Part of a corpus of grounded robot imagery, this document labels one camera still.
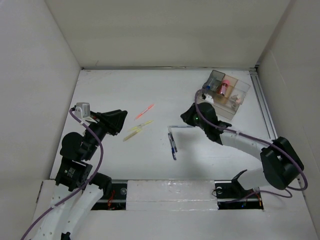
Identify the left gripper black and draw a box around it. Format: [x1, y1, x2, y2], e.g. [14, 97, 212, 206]
[83, 108, 128, 159]

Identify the thin blue refill pen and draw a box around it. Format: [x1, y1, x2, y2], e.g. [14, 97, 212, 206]
[168, 125, 194, 129]

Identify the white correction fluid bottle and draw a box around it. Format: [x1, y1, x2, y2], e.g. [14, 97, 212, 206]
[202, 76, 216, 90]

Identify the black blue gel pen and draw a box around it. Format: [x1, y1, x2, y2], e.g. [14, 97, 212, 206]
[169, 132, 178, 153]

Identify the blue ballpoint pen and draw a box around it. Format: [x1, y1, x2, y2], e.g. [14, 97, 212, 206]
[167, 130, 177, 161]

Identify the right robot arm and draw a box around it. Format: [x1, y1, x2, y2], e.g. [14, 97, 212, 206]
[180, 102, 308, 197]

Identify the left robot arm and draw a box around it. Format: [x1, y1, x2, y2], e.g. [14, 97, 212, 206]
[33, 106, 128, 240]

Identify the clear plastic desk organizer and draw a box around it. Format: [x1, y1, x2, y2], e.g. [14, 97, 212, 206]
[196, 70, 250, 120]

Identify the pale yellow pen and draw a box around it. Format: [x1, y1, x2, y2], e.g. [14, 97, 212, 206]
[123, 129, 141, 142]

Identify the yellow highlighter pen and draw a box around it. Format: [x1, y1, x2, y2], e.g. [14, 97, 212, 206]
[128, 120, 153, 132]

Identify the orange pink pen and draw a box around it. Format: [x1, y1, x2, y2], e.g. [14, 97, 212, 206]
[134, 104, 155, 120]

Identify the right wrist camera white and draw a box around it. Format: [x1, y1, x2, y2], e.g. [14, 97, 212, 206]
[201, 93, 214, 104]

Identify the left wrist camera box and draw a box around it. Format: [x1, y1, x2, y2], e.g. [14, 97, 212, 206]
[74, 102, 91, 119]

